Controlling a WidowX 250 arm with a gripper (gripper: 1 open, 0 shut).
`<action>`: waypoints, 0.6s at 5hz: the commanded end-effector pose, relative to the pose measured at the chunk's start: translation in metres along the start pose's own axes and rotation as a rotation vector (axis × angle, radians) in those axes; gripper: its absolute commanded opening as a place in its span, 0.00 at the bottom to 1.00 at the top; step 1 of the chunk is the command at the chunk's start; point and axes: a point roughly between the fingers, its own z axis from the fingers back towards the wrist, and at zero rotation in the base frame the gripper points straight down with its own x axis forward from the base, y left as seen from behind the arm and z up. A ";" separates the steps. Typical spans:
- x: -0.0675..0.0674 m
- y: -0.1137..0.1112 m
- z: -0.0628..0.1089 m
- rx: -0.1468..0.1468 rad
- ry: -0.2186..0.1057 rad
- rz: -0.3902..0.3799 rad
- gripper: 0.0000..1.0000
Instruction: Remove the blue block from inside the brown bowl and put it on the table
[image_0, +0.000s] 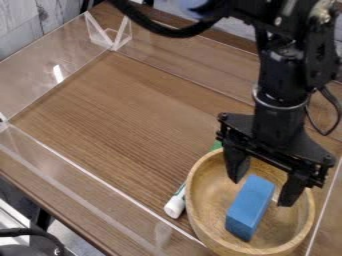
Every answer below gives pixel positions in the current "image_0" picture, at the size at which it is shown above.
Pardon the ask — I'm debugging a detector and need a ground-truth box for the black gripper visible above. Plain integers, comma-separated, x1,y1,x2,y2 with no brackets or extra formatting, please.
216,88,335,207

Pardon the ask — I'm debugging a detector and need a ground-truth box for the blue rectangular block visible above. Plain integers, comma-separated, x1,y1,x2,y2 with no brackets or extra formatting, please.
224,175,275,242

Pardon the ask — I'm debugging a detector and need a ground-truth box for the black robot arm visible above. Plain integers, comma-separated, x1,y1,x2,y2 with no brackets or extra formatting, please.
108,0,342,207

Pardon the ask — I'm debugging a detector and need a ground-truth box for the brown wooden bowl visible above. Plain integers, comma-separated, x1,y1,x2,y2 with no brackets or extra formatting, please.
185,149,315,256

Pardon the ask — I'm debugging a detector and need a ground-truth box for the white green marker pen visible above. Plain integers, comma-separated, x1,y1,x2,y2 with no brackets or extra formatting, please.
163,141,223,219

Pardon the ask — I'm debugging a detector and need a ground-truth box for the black metal table leg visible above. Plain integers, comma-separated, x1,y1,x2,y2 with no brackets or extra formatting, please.
36,208,52,231

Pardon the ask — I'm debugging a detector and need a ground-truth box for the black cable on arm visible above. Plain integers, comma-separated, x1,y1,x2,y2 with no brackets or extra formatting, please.
304,84,342,137

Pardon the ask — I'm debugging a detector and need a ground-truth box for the black cable bottom left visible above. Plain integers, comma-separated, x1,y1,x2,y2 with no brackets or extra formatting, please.
0,228,64,256

